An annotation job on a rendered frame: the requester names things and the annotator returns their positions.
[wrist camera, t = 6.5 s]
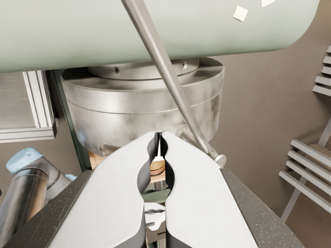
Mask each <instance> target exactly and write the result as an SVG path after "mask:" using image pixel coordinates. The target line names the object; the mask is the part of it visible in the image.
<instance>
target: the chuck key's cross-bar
mask: <svg viewBox="0 0 331 248"><path fill-rule="evenodd" d="M121 2H122V4H123V6H124V8H125V10H126V12H127V14H128V15H129V17H130V19H131V21H132V23H133V25H134V27H135V29H136V31H137V32H138V34H139V36H140V38H141V40H142V42H143V44H144V46H145V47H146V49H147V51H148V53H149V55H150V57H151V59H152V61H153V63H154V64H155V66H156V68H157V70H158V72H159V74H160V76H161V78H162V79H163V81H164V83H165V85H166V87H167V89H168V91H169V93H170V95H171V96H172V98H173V100H174V102H175V104H176V106H177V108H178V110H179V112H180V113H181V115H182V117H183V119H184V121H185V123H186V125H187V127H188V128H189V130H190V132H191V134H192V136H193V137H194V139H195V140H196V142H197V143H198V145H199V146H200V148H201V149H202V151H203V152H204V153H205V154H208V153H210V152H211V151H212V148H211V146H210V144H209V143H208V141H207V140H206V138H205V136H204V135H203V133H202V131H201V129H200V127H199V124H198V122H197V120H196V118H195V116H194V114H193V111H192V109H191V107H190V104H189V102H188V100H187V98H186V95H185V93H184V91H183V88H182V86H181V84H180V82H179V79H178V77H177V75H176V73H175V70H174V68H173V66H172V63H171V61H170V59H169V57H168V54H167V52H166V50H165V47H164V45H163V43H162V40H161V38H160V36H159V34H158V31H157V29H156V27H155V24H154V22H153V20H152V18H151V15H150V13H149V11H148V9H147V6H146V4H145V2H144V0H121Z"/></svg>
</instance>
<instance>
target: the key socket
mask: <svg viewBox="0 0 331 248"><path fill-rule="evenodd" d="M185 128H186V129H187V130H188V131H189V132H190V130H189V128H188V127H187V125H186V124H184V125H182V126H180V127H179V128H178V130H177V131H176V134H175V136H177V137H179V138H180V139H182V140H184V141H186V140H185V139H184V138H182V137H181V135H180V134H179V133H180V132H181V131H182V130H183V129H185Z"/></svg>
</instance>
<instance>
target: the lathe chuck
mask: <svg viewBox="0 0 331 248"><path fill-rule="evenodd" d="M222 89H223V88H222ZM222 89H221V91H220V92H219V93H218V94H216V95H215V96H214V97H212V98H210V99H209V100H206V101H204V102H202V103H199V104H196V105H193V106H191V109H192V111H193V114H194V116H195V118H196V120H197V122H198V124H199V127H200V129H201V131H202V133H203V135H204V136H205V138H206V140H207V141H208V142H209V141H210V140H211V139H212V138H213V136H214V135H215V133H216V132H217V129H218V123H219V115H220V106H221V98H222ZM66 100H67V103H68V107H69V110H70V114H71V117H72V121H73V125H74V128H75V132H76V135H77V138H78V141H79V142H80V144H81V145H82V146H83V147H84V148H86V149H87V150H89V151H90V152H92V153H94V154H96V155H99V156H102V157H106V155H105V150H102V149H101V145H102V144H107V145H112V146H118V147H123V146H125V145H126V144H128V143H130V142H132V141H133V140H135V139H137V138H139V137H140V136H142V135H144V134H145V133H148V132H150V131H156V132H163V131H168V132H170V133H172V134H173V135H175V134H176V131H177V130H178V128H179V127H180V126H182V125H184V124H186V123H185V121H184V119H183V117H182V115H181V113H180V112H179V110H178V109H176V110H170V111H163V112H154V113H138V114H124V113H108V112H101V111H95V110H90V109H86V108H83V107H80V106H78V105H76V104H74V103H72V102H70V101H69V100H68V99H67V98H66ZM160 160H164V159H163V157H162V156H160V144H159V151H158V156H157V157H155V159H154V160H153V161H160Z"/></svg>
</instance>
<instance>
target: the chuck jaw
mask: <svg viewBox="0 0 331 248"><path fill-rule="evenodd" d="M120 148H121V147H118V146H112V145H107V144H102V145H101V149H102V150H105V155H106V156H109V155H111V154H112V153H113V152H115V151H116V150H118V149H120Z"/></svg>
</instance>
